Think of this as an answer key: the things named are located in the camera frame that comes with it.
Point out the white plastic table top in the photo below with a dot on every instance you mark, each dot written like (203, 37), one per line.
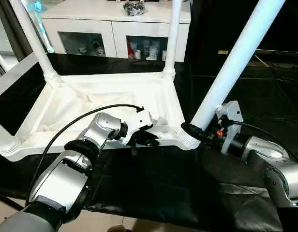
(81, 96)

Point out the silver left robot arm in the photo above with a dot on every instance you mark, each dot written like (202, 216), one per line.
(67, 179)

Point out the black work mat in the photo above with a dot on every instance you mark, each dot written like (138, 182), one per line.
(154, 188)

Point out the small yellow label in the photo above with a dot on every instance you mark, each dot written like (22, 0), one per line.
(223, 51)

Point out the dark left robot foot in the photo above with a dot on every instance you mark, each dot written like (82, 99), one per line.
(117, 228)

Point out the black metal bar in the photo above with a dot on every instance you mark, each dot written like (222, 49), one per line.
(279, 52)

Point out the white glass-door cabinet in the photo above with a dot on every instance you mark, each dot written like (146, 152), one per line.
(105, 21)

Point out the crumpled silver object on cabinet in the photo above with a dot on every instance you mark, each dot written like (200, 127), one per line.
(134, 7)

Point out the dark grey curtain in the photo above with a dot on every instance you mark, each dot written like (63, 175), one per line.
(16, 29)

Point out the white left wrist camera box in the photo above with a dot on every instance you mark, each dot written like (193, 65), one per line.
(138, 122)

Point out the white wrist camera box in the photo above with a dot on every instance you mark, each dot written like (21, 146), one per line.
(230, 118)
(138, 122)

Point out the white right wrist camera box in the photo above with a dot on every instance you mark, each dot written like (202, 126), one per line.
(230, 118)

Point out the black table frame leg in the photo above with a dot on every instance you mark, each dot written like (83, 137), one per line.
(6, 202)

